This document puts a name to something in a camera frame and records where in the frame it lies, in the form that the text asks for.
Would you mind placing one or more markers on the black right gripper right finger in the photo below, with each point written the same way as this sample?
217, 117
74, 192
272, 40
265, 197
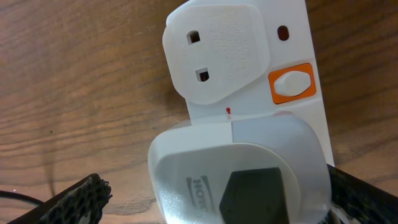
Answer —
356, 201

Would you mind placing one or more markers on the white USB charger adapter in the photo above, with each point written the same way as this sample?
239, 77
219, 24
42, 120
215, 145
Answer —
263, 170

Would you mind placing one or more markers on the white power strip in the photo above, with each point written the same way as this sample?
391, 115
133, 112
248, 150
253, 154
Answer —
240, 59

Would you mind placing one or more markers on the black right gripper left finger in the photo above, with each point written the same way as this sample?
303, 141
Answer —
83, 202

